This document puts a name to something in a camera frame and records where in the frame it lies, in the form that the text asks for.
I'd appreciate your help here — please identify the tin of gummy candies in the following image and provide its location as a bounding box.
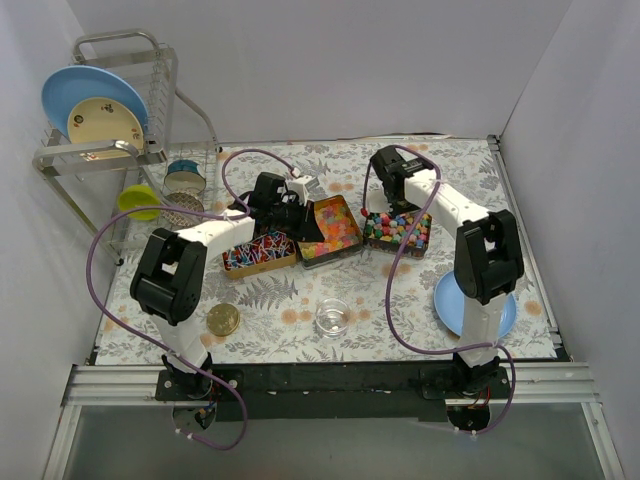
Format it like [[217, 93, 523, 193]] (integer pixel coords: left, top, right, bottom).
[[297, 195, 363, 269]]

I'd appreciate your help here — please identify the gold tin of lollipops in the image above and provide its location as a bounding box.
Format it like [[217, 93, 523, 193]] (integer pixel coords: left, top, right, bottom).
[[222, 231, 298, 280]]

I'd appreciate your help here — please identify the tin of star candies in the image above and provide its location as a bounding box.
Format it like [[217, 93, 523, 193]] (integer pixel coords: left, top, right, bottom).
[[363, 211, 432, 259]]

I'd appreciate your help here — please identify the clear glass bowl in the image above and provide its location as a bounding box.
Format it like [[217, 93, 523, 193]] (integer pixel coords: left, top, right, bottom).
[[314, 298, 350, 339]]

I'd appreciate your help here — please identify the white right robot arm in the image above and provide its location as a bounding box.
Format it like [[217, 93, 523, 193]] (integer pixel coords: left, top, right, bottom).
[[366, 145, 524, 398]]

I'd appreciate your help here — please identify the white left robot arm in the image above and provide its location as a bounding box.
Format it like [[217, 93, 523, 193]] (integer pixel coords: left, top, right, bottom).
[[130, 172, 324, 400]]

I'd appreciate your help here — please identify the floral tablecloth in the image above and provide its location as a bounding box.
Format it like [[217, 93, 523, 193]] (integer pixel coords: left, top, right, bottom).
[[94, 138, 559, 365]]

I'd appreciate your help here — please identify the patterned round coaster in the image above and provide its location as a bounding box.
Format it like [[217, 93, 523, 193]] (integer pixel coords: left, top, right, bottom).
[[162, 191, 204, 228]]

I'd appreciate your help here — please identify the blue patterned ceramic bowl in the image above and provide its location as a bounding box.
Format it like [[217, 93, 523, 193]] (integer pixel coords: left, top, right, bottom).
[[162, 159, 207, 200]]

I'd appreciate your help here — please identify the metal dish rack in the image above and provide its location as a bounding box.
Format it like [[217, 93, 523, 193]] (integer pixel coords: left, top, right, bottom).
[[32, 29, 213, 235]]

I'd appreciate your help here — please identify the round gold tin lid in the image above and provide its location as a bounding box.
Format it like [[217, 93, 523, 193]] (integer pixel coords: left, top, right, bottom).
[[206, 303, 240, 337]]

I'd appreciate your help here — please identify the blue plate on table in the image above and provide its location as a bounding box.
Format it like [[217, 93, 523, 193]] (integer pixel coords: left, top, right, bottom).
[[433, 271, 517, 338]]

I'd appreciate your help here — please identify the green plastic bowl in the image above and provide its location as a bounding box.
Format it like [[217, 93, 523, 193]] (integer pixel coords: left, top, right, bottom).
[[117, 184, 161, 221]]

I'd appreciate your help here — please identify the cream plate in rack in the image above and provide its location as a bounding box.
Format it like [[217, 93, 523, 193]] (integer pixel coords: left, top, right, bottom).
[[67, 97, 144, 152]]

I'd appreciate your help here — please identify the blue plate in rack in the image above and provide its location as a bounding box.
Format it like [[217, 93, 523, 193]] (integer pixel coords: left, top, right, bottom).
[[41, 65, 149, 139]]

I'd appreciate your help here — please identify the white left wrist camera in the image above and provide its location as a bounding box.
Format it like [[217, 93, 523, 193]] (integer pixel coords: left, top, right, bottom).
[[286, 175, 319, 205]]

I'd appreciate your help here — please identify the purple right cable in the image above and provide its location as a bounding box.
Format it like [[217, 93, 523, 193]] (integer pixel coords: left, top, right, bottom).
[[358, 144, 516, 435]]

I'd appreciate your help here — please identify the purple cable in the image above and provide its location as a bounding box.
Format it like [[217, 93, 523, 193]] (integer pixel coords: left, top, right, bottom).
[[358, 144, 516, 435], [85, 148, 301, 451]]

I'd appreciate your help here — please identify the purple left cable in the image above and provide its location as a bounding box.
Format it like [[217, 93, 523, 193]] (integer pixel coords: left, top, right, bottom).
[[85, 148, 301, 451]]

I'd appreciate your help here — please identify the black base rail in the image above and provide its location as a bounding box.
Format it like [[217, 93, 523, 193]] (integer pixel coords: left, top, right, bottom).
[[155, 360, 510, 422]]

